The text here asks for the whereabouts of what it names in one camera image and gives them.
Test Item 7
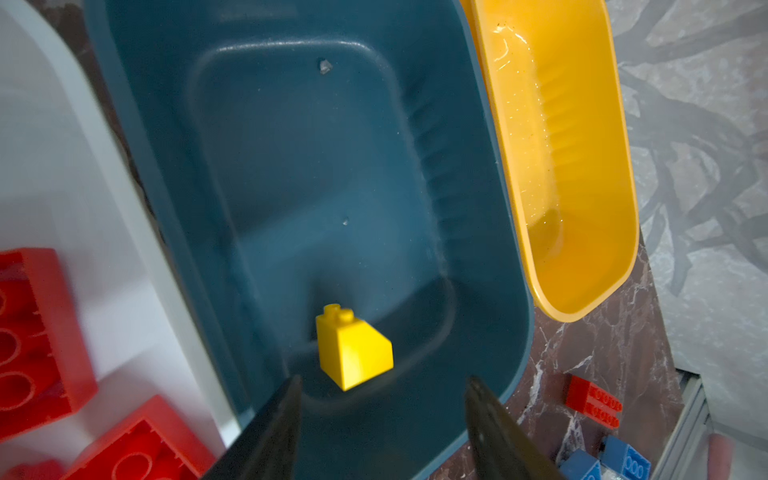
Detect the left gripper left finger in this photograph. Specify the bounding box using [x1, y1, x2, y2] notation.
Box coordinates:
[201, 375, 302, 480]

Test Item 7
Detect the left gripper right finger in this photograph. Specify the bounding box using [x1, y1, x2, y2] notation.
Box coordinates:
[464, 376, 564, 479]

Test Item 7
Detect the red brick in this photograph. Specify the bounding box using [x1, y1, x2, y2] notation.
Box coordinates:
[64, 395, 216, 479]
[565, 375, 623, 430]
[1, 248, 98, 442]

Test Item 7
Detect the small yellow sloped brick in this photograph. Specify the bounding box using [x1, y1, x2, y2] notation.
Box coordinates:
[316, 304, 394, 391]

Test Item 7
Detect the blue brick by right arm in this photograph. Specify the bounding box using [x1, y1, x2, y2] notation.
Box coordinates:
[599, 436, 651, 480]

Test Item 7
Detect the blue brick near right base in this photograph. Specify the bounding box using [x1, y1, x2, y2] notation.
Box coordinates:
[559, 449, 602, 480]

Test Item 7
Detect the teal plastic bin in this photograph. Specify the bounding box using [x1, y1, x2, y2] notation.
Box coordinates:
[84, 1, 533, 479]

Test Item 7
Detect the white plastic bin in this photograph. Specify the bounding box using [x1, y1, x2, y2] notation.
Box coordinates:
[1, 1, 238, 470]

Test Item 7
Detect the yellow plastic bin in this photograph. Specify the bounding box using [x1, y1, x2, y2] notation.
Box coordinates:
[463, 1, 640, 323]

